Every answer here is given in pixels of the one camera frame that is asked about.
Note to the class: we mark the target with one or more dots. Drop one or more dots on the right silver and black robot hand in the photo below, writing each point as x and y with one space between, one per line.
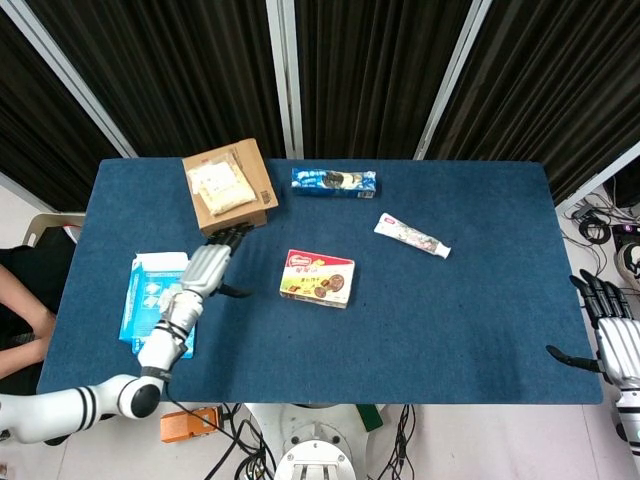
620 345

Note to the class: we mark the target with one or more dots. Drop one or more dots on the left silver and black robot hand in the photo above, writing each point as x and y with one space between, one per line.
207 265

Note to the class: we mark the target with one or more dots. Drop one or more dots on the red and yellow biscuit box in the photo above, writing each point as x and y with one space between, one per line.
317 280

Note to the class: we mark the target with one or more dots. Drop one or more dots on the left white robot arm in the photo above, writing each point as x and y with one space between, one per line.
55 407

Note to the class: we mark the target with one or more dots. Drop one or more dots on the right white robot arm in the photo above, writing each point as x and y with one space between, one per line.
630 415

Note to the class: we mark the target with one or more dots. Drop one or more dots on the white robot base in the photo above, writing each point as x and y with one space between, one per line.
315 440

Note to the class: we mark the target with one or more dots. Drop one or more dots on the person's bare forearm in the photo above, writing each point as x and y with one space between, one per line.
25 320

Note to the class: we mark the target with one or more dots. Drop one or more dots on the brown cardboard box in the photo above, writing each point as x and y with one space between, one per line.
255 180

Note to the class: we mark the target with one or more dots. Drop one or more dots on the blue cookie box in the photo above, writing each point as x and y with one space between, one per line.
332 182

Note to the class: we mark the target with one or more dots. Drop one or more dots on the flattened light blue carton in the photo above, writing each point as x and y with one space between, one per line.
145 295

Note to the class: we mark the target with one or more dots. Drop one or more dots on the beige snack packet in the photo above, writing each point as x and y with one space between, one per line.
220 187

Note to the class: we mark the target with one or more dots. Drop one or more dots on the white and black shoe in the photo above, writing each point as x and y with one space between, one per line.
629 262

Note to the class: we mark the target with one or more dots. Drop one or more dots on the orange foot pedal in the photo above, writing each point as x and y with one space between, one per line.
185 425

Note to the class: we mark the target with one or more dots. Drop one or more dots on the beige plastic chair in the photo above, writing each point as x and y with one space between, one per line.
45 222

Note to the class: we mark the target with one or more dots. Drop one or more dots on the person's black clothing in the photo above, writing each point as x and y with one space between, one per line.
35 270

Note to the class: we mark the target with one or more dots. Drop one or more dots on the black pleated curtain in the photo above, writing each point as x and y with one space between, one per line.
375 75
550 90
45 150
175 75

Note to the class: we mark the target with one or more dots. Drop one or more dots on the blue table cloth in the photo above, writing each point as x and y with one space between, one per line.
425 325

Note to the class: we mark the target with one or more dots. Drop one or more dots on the white toothpaste tube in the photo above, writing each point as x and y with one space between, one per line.
410 235

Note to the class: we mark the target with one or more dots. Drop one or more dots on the green block under table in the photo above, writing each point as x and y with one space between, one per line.
371 417

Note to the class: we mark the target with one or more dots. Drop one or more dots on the white frame post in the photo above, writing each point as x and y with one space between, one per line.
455 75
75 85
287 75
595 177

